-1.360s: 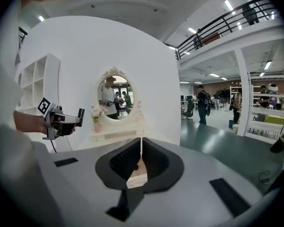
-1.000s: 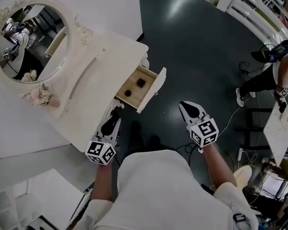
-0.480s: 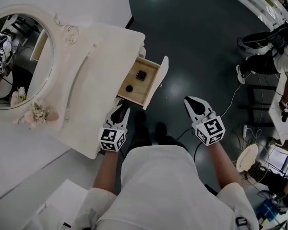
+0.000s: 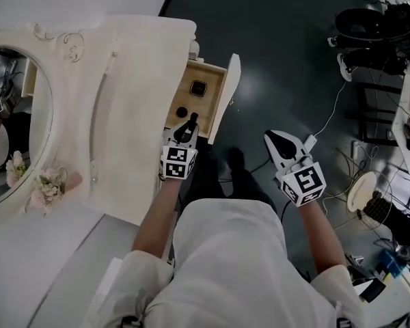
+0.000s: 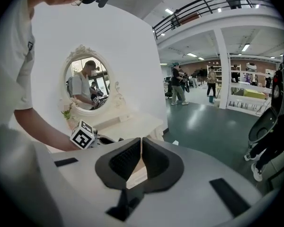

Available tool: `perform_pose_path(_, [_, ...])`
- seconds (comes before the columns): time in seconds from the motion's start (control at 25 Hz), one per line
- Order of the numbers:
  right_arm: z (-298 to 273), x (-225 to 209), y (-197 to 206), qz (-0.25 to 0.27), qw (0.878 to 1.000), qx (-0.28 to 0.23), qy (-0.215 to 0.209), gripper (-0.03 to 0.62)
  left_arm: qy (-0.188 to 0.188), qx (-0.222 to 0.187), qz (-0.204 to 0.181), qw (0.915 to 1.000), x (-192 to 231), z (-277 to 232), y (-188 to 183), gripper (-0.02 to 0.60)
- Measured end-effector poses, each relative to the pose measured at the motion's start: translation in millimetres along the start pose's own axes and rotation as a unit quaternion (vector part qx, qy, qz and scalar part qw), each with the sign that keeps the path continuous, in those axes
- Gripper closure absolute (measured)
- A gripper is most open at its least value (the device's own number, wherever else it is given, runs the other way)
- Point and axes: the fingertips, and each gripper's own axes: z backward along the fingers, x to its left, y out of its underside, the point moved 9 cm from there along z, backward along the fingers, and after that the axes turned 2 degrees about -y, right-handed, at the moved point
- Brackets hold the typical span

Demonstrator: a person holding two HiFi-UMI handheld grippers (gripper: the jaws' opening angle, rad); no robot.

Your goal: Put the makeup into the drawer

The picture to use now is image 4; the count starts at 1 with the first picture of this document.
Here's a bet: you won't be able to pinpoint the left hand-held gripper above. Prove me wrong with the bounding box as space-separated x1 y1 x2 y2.
161 113 201 182

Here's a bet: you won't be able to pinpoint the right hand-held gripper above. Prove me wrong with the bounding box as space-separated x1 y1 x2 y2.
263 130 327 208

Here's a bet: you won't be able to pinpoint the small black square box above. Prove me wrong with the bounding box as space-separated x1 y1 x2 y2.
189 79 209 98

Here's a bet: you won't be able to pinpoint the wooden drawer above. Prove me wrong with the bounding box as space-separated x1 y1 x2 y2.
163 53 242 146

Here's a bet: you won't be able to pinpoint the person's right forearm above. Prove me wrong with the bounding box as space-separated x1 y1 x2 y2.
296 195 349 275

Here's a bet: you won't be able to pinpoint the person's left forearm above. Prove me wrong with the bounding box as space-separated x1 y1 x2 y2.
132 177 186 263

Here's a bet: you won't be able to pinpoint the white vanity dressing table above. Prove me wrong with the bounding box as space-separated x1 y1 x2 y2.
0 13 201 228

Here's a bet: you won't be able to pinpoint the person's black trousers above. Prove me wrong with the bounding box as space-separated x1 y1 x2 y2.
185 146 278 215

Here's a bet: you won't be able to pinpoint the pink vase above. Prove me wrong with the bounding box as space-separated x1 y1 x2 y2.
66 170 85 188

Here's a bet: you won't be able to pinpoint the white marble table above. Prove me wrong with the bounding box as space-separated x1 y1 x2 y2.
356 61 410 176

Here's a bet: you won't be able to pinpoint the person's white shirt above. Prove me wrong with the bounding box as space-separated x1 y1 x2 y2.
98 197 370 328

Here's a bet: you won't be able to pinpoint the pink flower bouquet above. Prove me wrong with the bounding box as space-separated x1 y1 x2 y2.
29 165 70 215

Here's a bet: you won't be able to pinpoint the blue box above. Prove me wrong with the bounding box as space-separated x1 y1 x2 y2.
377 249 407 280

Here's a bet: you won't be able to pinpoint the black tablet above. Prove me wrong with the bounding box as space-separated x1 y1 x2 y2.
357 277 387 304

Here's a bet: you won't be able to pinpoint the oval white-framed mirror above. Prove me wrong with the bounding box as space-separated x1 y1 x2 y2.
0 21 87 219

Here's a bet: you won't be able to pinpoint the white cabinet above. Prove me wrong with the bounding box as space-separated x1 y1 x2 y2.
0 213 174 328

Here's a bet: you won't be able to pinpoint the white cable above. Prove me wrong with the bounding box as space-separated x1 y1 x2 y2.
313 79 349 140

